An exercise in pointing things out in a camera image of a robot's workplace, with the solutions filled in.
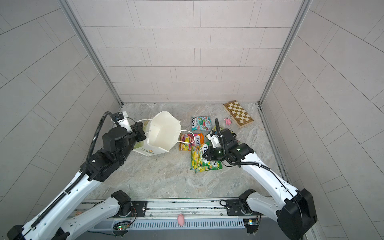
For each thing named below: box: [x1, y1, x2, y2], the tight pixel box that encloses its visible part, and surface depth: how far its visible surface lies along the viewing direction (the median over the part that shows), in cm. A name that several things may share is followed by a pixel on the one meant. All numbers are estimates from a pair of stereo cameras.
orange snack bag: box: [179, 133, 205, 151], surface depth 95 cm
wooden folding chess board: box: [222, 100, 254, 129], surface depth 109 cm
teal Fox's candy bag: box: [191, 116, 212, 132], surface depth 104 cm
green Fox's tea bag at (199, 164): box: [190, 143, 223, 173], surface depth 77 cm
